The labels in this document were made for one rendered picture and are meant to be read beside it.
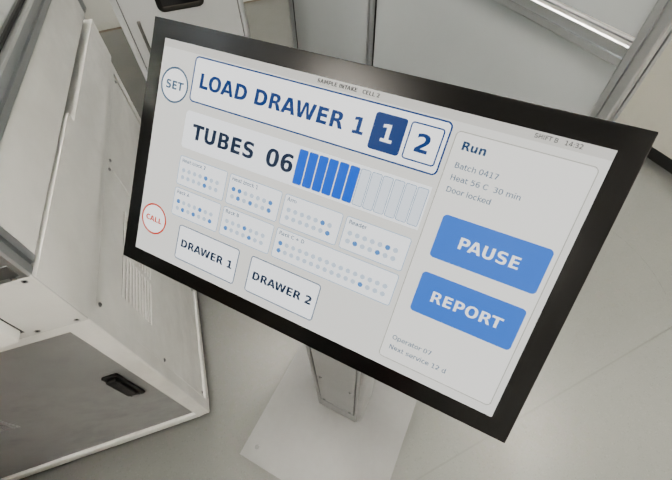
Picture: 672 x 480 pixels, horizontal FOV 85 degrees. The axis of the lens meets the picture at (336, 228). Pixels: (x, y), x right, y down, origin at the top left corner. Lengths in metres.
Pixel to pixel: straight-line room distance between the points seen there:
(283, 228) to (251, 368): 1.11
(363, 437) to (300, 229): 1.03
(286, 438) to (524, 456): 0.76
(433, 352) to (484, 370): 0.05
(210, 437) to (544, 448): 1.09
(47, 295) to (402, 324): 0.53
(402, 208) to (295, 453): 1.10
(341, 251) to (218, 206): 0.16
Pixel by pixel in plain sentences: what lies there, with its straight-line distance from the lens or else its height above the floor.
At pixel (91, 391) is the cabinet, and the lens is 1.09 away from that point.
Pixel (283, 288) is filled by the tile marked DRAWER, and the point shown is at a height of 1.00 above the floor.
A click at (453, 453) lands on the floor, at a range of 1.43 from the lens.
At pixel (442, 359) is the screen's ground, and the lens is 0.41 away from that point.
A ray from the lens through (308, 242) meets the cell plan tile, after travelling 0.41.
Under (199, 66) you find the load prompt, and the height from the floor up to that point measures 1.17.
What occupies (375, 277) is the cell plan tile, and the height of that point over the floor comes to 1.05.
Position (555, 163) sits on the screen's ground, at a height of 1.17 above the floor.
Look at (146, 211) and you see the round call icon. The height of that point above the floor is 1.02.
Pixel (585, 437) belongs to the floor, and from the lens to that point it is 1.60.
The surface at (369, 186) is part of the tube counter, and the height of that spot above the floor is 1.11.
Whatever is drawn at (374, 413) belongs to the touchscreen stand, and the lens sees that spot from 1.37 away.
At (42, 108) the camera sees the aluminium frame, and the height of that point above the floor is 1.00.
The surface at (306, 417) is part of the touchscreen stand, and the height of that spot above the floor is 0.04.
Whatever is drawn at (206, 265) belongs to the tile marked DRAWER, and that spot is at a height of 0.99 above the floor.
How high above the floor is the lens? 1.38
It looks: 52 degrees down
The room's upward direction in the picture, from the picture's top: 2 degrees counter-clockwise
